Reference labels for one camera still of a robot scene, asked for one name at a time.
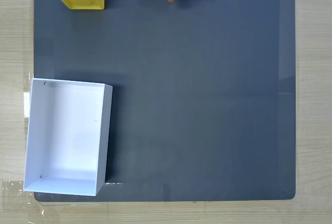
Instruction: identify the white open cardboard box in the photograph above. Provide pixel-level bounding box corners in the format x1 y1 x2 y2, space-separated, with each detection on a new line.
23 78 113 197

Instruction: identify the dark grey table mat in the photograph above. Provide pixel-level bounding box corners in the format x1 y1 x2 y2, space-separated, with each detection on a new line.
33 0 296 203

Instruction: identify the white tape strip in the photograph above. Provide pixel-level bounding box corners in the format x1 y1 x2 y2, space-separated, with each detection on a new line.
23 92 31 118

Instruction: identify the transparent tape patch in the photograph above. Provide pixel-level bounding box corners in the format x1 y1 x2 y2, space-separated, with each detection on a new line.
2 179 36 218

